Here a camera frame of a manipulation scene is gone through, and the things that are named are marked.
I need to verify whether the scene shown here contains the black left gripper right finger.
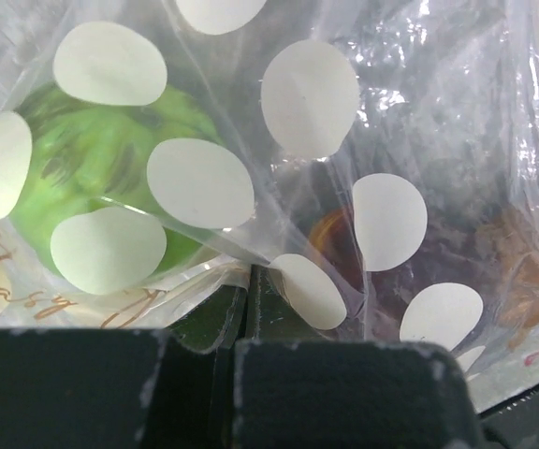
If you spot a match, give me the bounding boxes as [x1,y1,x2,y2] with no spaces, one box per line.
[234,268,485,448]

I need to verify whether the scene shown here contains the dark maroon fake fig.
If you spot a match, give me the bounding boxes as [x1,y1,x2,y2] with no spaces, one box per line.
[306,205,439,342]

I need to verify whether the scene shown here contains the clear polka dot zip bag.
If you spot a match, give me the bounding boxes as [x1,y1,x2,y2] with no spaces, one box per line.
[0,1,539,411]

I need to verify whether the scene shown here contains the light green fake lime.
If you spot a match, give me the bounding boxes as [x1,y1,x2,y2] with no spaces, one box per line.
[9,83,220,295]

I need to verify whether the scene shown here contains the brown fake kiwi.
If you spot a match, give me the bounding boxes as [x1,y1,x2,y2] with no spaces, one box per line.
[476,207,539,329]

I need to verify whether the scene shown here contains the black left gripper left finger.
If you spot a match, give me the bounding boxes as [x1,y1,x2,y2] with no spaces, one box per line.
[0,286,246,448]

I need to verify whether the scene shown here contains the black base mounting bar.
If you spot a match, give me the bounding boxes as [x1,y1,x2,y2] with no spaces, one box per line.
[480,384,539,448]

